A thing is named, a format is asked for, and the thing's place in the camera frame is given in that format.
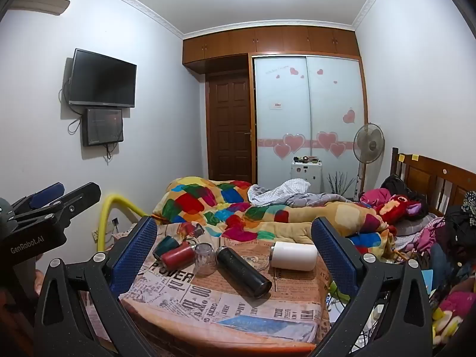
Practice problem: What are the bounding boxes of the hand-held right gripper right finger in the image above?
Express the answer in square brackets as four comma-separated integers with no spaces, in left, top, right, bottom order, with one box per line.
[310,216,434,357]

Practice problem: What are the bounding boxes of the pink cloth pile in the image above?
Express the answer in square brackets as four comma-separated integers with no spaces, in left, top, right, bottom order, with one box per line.
[405,216,447,253]

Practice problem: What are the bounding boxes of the newspaper print tablecloth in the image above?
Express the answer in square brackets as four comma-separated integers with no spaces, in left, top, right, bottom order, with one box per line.
[87,221,333,354]

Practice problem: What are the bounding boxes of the black thermos bottle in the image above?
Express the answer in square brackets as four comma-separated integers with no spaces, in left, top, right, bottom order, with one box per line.
[216,246,273,299]

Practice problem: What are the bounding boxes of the clear glass cup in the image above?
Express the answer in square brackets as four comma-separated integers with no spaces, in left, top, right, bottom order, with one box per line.
[193,243,217,277]

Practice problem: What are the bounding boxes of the white cup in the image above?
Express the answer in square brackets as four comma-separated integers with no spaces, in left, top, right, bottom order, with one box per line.
[270,242,318,271]

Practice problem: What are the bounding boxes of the red plush toy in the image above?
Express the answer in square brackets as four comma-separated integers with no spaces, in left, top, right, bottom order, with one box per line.
[372,193,428,226]

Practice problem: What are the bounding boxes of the wardrobe with heart stickers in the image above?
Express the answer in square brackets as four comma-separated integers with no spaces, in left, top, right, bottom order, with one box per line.
[251,54,369,198]

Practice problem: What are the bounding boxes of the yellow foam pipe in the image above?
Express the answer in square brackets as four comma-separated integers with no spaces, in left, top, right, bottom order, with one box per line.
[96,193,149,253]

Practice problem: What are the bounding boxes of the green cup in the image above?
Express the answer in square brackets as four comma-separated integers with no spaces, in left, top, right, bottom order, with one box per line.
[153,235,183,260]

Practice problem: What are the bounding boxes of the brown wooden headboard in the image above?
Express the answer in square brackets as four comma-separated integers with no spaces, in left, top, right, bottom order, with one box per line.
[390,148,476,217]

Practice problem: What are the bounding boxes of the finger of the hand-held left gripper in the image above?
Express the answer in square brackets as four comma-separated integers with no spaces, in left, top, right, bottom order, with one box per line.
[9,181,102,232]
[10,181,66,216]

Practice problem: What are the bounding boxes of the colourful patchwork quilt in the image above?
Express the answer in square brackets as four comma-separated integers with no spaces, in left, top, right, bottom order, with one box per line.
[154,176,397,257]

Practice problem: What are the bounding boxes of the small black wall monitor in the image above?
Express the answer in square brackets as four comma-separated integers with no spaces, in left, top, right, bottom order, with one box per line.
[82,108,124,147]

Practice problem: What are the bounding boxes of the black television cable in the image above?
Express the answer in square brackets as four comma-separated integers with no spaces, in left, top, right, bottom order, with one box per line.
[59,78,72,105]

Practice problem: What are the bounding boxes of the dark spiky plant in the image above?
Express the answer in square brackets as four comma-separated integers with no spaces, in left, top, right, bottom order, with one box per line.
[327,171,358,198]

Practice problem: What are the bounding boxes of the grey checked cloth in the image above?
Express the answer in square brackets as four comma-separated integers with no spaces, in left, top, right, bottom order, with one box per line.
[247,179,358,209]

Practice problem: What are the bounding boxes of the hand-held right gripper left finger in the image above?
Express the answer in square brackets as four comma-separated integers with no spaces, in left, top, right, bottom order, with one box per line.
[33,216,159,357]

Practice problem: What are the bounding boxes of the white standing fan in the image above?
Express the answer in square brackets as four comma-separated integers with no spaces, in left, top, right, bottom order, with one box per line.
[353,123,385,198]

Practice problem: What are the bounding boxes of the black wall television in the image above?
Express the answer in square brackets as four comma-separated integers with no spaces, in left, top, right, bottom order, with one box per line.
[69,48,137,108]

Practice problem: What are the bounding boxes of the pink garment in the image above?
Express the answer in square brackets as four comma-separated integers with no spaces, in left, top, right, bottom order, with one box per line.
[359,188,393,207]

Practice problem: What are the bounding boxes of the brown wooden door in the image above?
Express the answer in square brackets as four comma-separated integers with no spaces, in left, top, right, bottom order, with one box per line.
[206,74,254,183]

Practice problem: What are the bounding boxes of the small white cabinet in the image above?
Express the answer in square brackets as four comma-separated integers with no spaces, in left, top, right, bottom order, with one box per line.
[291,160,322,194]

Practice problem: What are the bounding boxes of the yellow plush toy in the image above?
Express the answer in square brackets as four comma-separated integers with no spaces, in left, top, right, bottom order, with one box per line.
[431,307,465,346]

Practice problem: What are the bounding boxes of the black bag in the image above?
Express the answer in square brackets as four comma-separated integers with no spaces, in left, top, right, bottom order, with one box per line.
[381,174,413,198]

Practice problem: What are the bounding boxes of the pile of black clothes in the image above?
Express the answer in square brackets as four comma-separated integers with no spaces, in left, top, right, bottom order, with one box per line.
[435,191,476,261]

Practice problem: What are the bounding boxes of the brown wooden overhead cabinets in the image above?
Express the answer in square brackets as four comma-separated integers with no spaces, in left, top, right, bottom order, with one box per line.
[182,26,361,75]

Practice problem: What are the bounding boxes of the red cup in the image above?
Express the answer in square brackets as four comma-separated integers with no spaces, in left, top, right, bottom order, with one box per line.
[161,242,196,270]

